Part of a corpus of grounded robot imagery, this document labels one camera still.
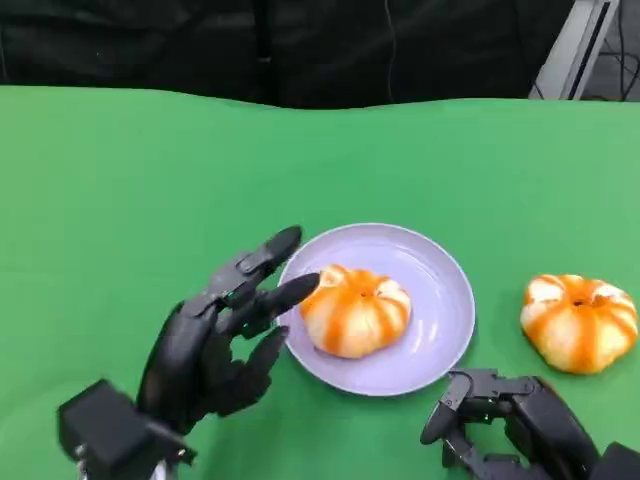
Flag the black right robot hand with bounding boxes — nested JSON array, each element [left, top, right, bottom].
[[419, 368, 602, 480]]

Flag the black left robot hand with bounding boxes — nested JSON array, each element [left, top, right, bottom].
[[135, 224, 322, 434]]

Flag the orange white toy bread roll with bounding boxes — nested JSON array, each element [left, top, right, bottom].
[[519, 273, 639, 376], [299, 264, 413, 360]]

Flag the lilac plate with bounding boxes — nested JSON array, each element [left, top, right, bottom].
[[276, 222, 476, 398]]

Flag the green table cloth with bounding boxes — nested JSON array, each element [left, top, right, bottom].
[[0, 84, 640, 480]]

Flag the black backdrop curtain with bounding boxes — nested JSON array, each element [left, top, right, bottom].
[[0, 0, 576, 110]]

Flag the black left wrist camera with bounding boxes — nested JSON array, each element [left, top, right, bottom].
[[56, 378, 199, 480]]

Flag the thin black hanging cable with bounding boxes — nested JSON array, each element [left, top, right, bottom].
[[382, 0, 399, 105]]

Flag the black floor cables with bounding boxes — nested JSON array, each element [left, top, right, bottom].
[[597, 0, 640, 102]]

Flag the aluminium frame profile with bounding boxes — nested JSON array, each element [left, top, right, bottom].
[[528, 0, 621, 101]]

